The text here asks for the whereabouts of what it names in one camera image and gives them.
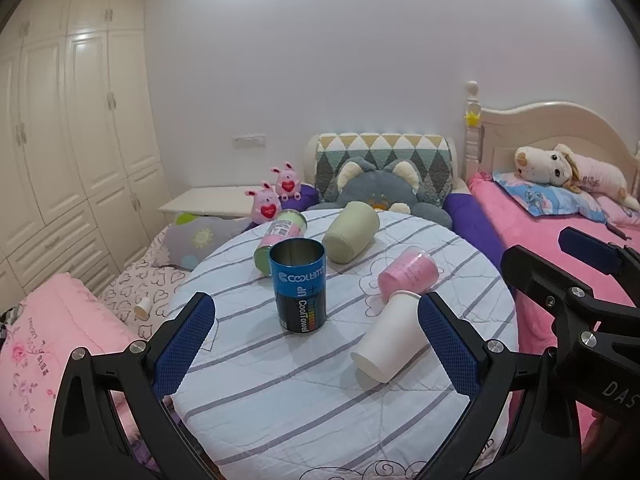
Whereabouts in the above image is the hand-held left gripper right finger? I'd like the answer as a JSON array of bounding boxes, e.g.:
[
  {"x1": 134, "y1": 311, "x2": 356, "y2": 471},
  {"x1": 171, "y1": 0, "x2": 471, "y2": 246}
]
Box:
[{"x1": 417, "y1": 291, "x2": 584, "y2": 480}]

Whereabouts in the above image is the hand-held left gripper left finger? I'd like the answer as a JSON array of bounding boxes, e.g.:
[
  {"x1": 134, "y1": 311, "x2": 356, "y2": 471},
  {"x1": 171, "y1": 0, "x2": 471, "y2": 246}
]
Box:
[{"x1": 48, "y1": 291, "x2": 221, "y2": 480}]

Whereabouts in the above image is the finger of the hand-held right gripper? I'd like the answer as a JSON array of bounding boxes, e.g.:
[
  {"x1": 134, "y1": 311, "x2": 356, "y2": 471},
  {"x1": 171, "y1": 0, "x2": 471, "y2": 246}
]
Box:
[
  {"x1": 501, "y1": 245, "x2": 626, "y2": 328},
  {"x1": 558, "y1": 226, "x2": 640, "y2": 306}
]

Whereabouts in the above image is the white paper cup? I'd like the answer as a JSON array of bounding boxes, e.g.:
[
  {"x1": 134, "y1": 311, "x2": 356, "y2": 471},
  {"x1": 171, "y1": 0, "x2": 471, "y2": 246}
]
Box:
[{"x1": 350, "y1": 290, "x2": 426, "y2": 385}]

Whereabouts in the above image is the pink plastic cup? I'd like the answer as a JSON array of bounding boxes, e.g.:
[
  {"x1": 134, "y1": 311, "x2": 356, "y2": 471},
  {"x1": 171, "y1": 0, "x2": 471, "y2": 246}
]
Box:
[{"x1": 377, "y1": 246, "x2": 440, "y2": 301}]

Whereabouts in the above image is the green cup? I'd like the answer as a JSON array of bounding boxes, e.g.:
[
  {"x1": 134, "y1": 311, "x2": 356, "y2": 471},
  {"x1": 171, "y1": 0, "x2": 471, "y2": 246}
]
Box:
[{"x1": 322, "y1": 201, "x2": 381, "y2": 265}]

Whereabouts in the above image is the pink bed blanket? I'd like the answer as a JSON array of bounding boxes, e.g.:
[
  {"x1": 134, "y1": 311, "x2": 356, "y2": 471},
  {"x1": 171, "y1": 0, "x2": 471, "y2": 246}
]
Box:
[{"x1": 467, "y1": 172, "x2": 640, "y2": 461}]

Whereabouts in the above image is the pink pillow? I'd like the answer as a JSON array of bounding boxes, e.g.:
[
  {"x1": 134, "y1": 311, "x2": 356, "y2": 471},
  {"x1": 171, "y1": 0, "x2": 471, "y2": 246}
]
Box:
[{"x1": 595, "y1": 192, "x2": 640, "y2": 226}]

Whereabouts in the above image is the blue printed pillow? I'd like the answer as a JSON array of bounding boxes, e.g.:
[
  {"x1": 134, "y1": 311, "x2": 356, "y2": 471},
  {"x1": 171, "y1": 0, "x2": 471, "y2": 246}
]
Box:
[{"x1": 492, "y1": 170, "x2": 608, "y2": 221}]

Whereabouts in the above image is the purple cushion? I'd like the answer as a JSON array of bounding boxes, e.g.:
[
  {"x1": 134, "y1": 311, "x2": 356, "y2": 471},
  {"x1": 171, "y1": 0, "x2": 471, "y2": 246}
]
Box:
[
  {"x1": 282, "y1": 183, "x2": 319, "y2": 212},
  {"x1": 444, "y1": 192, "x2": 507, "y2": 267}
]

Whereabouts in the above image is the heart print sheet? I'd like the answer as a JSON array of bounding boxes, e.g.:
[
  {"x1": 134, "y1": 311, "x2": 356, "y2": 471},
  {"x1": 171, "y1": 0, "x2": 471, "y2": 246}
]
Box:
[{"x1": 97, "y1": 225, "x2": 193, "y2": 341}]

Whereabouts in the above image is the cream and pink plush dog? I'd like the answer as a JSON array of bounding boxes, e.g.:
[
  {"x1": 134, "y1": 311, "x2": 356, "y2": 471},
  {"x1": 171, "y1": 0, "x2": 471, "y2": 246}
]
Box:
[{"x1": 515, "y1": 143, "x2": 628, "y2": 206}]

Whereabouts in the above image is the grey flower cushion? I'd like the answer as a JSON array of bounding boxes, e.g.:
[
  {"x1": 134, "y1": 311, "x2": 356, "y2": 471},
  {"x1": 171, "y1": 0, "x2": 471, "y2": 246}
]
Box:
[{"x1": 159, "y1": 212, "x2": 251, "y2": 269}]

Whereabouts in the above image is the blue and black tin can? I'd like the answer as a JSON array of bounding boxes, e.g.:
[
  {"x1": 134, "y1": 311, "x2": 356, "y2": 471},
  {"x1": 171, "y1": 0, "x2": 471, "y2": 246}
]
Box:
[{"x1": 268, "y1": 239, "x2": 328, "y2": 333}]

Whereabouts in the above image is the cream bed headboard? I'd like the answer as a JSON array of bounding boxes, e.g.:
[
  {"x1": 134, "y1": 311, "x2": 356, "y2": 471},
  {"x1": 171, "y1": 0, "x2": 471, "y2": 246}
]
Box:
[{"x1": 462, "y1": 80, "x2": 640, "y2": 186}]

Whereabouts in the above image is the pink floral quilt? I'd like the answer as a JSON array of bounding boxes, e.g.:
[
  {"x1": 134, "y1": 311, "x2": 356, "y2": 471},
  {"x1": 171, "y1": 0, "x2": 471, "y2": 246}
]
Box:
[{"x1": 0, "y1": 272, "x2": 151, "y2": 461}]

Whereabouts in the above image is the green can with pink label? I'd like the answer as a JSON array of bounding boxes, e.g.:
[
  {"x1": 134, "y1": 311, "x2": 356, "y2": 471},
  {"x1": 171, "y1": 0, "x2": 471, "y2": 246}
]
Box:
[{"x1": 253, "y1": 208, "x2": 307, "y2": 277}]

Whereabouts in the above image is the white side table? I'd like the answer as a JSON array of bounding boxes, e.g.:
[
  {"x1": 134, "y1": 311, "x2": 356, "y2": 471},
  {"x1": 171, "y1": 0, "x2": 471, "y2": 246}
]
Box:
[{"x1": 159, "y1": 186, "x2": 271, "y2": 219}]

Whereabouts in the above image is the pink bunny plush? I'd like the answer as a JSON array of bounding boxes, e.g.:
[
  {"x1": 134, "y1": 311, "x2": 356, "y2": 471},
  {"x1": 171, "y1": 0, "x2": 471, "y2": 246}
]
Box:
[
  {"x1": 270, "y1": 161, "x2": 302, "y2": 201},
  {"x1": 244, "y1": 181, "x2": 282, "y2": 224}
]

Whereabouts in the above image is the grey cat cushion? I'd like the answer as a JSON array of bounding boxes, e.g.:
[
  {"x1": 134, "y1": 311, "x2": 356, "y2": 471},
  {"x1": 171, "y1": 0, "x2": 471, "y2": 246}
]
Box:
[{"x1": 306, "y1": 156, "x2": 453, "y2": 228}]

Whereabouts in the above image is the black white checked cloth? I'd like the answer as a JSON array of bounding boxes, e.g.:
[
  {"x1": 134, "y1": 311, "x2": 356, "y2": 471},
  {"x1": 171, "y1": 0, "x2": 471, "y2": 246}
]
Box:
[{"x1": 0, "y1": 307, "x2": 18, "y2": 346}]

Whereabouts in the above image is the diamond pattern quilted cover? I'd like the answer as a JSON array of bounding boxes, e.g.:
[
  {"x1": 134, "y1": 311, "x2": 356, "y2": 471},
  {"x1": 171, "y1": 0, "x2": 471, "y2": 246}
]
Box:
[{"x1": 314, "y1": 132, "x2": 453, "y2": 208}]

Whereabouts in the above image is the cream wardrobe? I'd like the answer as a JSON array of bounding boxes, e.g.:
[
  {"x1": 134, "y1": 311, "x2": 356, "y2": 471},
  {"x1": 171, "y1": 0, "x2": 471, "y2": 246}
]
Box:
[{"x1": 0, "y1": 0, "x2": 168, "y2": 306}]

